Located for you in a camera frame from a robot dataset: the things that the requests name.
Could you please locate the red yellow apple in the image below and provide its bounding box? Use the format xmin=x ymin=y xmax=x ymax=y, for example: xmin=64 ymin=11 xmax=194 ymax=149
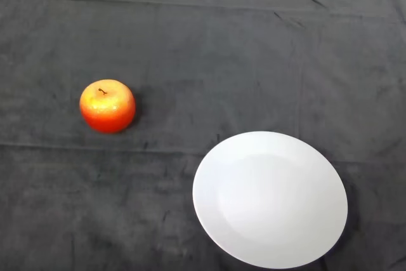
xmin=79 ymin=79 xmax=136 ymax=135

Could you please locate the white round plate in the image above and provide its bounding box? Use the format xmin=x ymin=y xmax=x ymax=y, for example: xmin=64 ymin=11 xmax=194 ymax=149
xmin=192 ymin=130 xmax=349 ymax=270

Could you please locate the black cloth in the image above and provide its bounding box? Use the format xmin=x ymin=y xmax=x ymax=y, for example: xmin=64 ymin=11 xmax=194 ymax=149
xmin=0 ymin=0 xmax=406 ymax=271

